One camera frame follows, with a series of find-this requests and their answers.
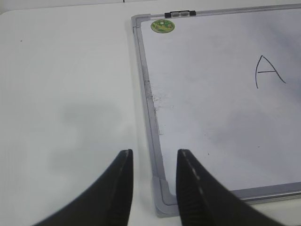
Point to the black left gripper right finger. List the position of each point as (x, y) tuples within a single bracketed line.
[(203, 201)]

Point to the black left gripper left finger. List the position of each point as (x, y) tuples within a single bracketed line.
[(107, 202)]

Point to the round green sticker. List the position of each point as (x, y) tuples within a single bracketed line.
[(162, 26)]

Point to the black and grey hanging clip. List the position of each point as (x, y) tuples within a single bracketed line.
[(182, 13)]

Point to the whiteboard with grey frame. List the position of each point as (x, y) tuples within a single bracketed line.
[(225, 84)]

